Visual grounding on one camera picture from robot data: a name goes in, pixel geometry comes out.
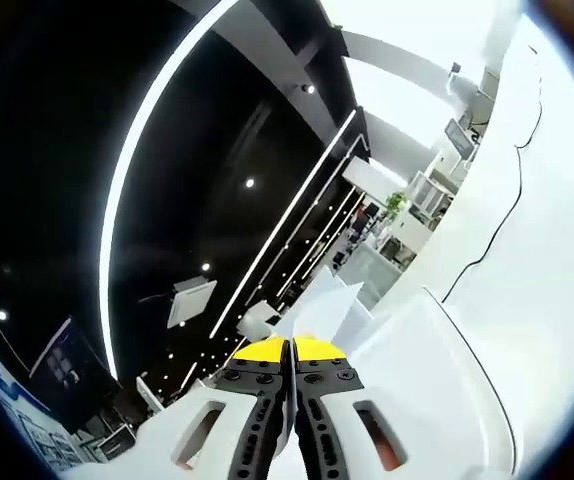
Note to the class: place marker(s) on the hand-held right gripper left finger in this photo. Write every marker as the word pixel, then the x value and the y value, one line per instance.
pixel 252 375

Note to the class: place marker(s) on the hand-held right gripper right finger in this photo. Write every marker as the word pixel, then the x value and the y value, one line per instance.
pixel 332 375

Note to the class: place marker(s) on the white printer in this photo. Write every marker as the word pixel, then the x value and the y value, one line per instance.
pixel 442 375

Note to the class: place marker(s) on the ceiling air conditioner unit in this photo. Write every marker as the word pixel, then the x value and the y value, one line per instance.
pixel 192 300

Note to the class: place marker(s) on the green potted plant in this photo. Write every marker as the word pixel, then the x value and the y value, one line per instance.
pixel 396 202

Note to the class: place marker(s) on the curved ceiling light strip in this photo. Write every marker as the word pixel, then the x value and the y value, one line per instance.
pixel 105 260

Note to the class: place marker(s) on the blue wall poster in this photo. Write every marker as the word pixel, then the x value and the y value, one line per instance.
pixel 32 430

